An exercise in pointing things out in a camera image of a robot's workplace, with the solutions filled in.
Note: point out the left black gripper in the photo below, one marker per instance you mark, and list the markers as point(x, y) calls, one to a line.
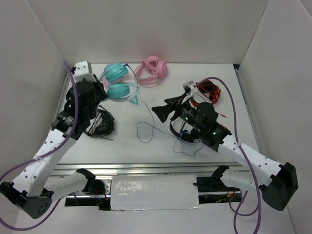
point(102, 94)

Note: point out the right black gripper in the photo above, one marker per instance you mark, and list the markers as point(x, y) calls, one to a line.
point(163, 111)

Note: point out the teal cat ear headphones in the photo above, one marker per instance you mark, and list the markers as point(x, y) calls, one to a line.
point(117, 89)

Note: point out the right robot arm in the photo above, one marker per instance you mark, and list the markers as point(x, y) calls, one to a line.
point(277, 182)

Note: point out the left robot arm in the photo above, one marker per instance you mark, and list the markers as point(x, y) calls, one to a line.
point(30, 190)

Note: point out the black headphones back left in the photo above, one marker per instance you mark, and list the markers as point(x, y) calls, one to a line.
point(69, 96)

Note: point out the red black headphones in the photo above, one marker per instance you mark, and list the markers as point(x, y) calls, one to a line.
point(210, 91)

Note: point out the black headset with microphone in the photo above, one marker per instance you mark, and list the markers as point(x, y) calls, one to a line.
point(102, 126)

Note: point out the pink gaming headset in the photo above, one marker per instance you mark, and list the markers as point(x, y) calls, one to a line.
point(154, 66)

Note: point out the white foil-covered panel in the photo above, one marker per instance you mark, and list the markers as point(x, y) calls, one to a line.
point(154, 192)

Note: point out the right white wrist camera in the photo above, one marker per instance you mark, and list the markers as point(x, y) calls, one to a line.
point(190, 90)

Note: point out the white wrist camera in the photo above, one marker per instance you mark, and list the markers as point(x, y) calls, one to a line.
point(83, 71)
point(190, 90)

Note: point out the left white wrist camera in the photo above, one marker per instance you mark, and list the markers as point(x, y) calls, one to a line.
point(83, 71)

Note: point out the black headphones with blue cable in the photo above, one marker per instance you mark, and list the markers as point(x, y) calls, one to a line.
point(191, 136)

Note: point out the aluminium rail frame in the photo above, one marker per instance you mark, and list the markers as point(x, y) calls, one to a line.
point(141, 144)

